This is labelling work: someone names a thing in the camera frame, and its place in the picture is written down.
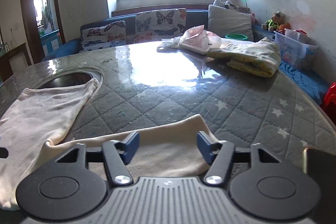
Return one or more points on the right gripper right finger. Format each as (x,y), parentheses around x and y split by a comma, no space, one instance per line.
(218,155)

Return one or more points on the blue sofa bench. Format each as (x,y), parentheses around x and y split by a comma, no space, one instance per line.
(308,81)

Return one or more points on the green plastic bowl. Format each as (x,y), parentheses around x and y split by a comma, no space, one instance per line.
(240,37)

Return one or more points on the brown door frame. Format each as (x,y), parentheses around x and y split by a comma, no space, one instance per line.
(43,27)

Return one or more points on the butterfly print pillow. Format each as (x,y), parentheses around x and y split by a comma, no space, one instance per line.
(107,36)
(156,25)

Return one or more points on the pink white folded clothes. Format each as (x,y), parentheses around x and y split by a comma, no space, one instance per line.
(198,40)

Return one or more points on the red plastic stool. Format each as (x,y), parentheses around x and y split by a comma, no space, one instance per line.
(329,103)

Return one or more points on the plain grey pillow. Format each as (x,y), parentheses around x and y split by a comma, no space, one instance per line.
(222,22)

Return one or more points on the black round induction cooktop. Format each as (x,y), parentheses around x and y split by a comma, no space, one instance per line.
(70,79)

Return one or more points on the grey quilted star table cover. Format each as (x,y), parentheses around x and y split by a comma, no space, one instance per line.
(141,87)

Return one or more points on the yellow floral folded blanket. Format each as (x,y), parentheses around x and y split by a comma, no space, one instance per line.
(260,58)

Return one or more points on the black phone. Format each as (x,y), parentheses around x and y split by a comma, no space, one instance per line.
(320,166)

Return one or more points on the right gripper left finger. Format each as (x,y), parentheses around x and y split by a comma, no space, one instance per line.
(117,155)

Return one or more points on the white grey plush toy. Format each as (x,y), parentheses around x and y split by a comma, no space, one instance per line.
(226,4)

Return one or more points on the small white crumpled cloth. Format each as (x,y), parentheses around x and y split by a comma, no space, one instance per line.
(168,45)

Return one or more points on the orange plush toy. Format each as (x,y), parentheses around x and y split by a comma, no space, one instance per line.
(282,27)

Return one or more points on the teddy bear in green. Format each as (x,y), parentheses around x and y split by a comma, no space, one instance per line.
(274,22)

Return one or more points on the middle butterfly print pillow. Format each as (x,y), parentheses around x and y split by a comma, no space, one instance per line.
(156,25)

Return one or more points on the clear plastic storage box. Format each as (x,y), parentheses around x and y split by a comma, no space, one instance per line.
(296,48)

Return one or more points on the left butterfly print pillow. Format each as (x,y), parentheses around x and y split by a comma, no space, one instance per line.
(107,36)

